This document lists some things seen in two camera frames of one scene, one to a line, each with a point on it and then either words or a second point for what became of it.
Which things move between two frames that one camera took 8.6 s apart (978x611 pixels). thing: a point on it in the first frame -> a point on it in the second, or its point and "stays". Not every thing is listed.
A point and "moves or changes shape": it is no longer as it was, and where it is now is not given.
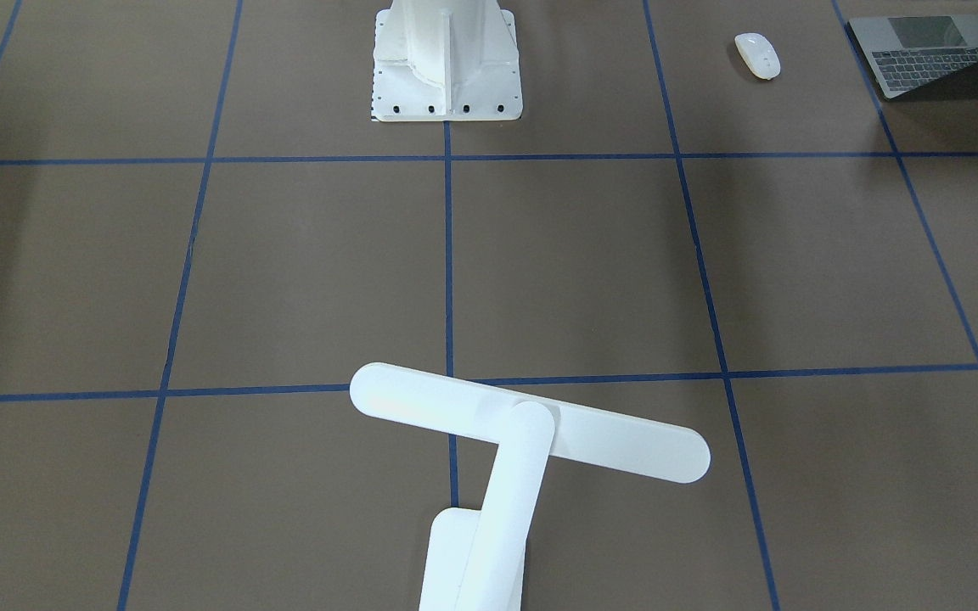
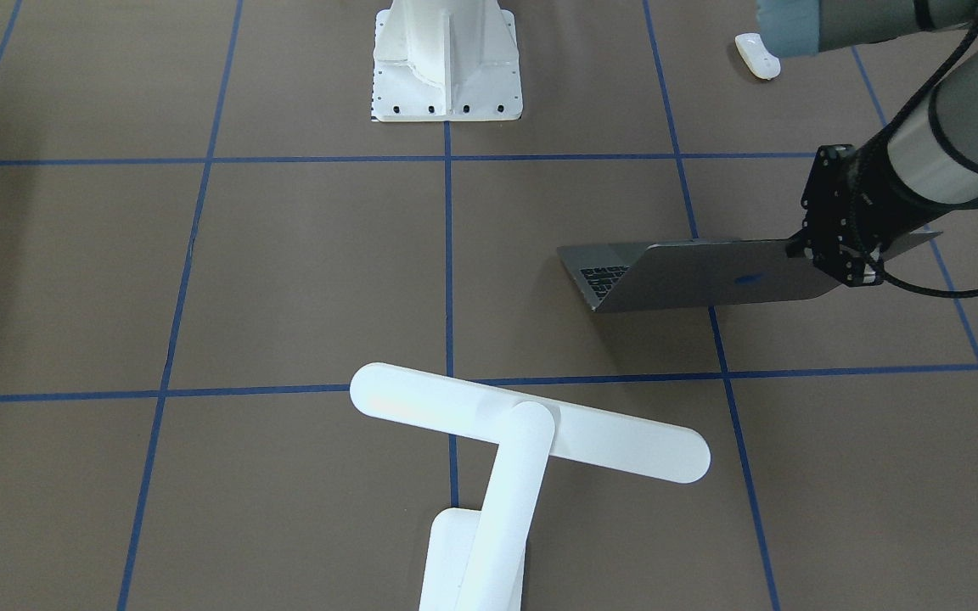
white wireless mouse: x=759 y=54 stays
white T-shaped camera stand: x=474 y=558 stays
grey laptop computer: x=947 y=57 moves or changes shape
